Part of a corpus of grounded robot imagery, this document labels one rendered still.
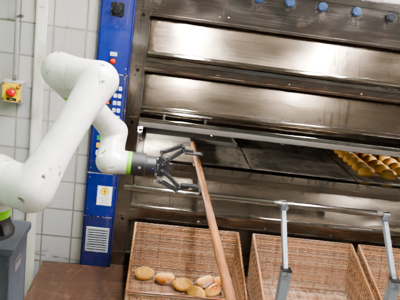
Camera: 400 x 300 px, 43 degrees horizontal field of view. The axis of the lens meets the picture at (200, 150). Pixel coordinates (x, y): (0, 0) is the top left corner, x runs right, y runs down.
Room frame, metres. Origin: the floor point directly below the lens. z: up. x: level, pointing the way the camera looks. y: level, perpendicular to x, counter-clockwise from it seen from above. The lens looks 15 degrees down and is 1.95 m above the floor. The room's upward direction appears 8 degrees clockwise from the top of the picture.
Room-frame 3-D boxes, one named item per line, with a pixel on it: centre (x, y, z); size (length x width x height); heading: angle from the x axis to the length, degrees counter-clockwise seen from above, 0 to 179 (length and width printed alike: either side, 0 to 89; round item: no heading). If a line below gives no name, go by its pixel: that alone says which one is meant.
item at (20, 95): (2.37, 0.91, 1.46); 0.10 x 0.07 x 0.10; 95
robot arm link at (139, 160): (1.92, 0.23, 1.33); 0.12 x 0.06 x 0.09; 6
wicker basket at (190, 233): (2.23, -0.01, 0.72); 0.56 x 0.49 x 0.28; 96
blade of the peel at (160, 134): (3.12, 0.08, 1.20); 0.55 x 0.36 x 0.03; 97
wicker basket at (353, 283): (2.29, -0.63, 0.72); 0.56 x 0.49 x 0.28; 95
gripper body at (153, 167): (1.92, 0.16, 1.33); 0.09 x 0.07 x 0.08; 96
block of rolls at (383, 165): (3.04, -1.11, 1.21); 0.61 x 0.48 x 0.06; 5
